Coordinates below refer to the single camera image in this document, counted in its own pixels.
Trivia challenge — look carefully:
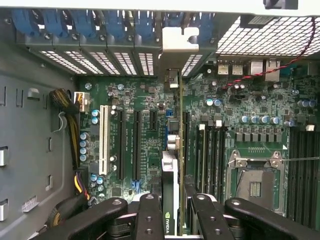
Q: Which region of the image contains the black RAM slot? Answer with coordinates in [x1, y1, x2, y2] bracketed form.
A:
[216, 119, 227, 201]
[207, 119, 217, 201]

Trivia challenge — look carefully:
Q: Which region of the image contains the green motherboard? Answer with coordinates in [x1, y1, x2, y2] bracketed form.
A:
[74, 57, 320, 226]

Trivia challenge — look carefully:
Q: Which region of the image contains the long black expansion slot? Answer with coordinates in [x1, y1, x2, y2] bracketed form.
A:
[183, 111, 191, 176]
[117, 109, 126, 181]
[133, 109, 143, 181]

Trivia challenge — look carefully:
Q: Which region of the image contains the metal CPU socket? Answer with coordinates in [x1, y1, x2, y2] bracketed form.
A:
[226, 149, 288, 217]

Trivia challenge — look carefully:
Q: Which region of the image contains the blue expansion slot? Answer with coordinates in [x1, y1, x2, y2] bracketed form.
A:
[164, 109, 175, 147]

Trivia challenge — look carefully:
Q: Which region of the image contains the white expansion slot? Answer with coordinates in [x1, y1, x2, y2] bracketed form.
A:
[98, 104, 110, 176]

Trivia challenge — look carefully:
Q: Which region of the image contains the short black expansion slot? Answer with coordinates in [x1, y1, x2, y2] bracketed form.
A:
[149, 109, 159, 133]

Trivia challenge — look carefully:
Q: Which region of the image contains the thin metal locking lever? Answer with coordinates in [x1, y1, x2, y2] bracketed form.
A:
[281, 155, 320, 165]

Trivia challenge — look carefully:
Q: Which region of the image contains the black open PC case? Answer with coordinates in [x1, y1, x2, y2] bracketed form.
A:
[0, 0, 320, 240]

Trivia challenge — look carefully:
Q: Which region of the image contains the silver USB port block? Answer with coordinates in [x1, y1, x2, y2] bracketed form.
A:
[231, 59, 244, 76]
[217, 59, 230, 76]

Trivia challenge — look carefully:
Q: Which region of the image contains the silver network port block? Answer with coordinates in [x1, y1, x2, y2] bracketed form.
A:
[249, 58, 281, 82]

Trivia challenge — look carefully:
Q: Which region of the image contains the blue card retention clip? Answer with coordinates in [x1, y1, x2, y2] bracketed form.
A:
[199, 13, 215, 41]
[11, 9, 40, 36]
[134, 11, 155, 38]
[42, 9, 67, 36]
[72, 9, 98, 38]
[106, 10, 127, 38]

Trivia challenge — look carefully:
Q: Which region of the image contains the black sleeved power cable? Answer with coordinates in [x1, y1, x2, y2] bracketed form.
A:
[47, 87, 91, 229]

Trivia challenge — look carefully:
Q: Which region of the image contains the red black twisted wire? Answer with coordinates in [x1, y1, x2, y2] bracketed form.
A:
[219, 16, 317, 91]

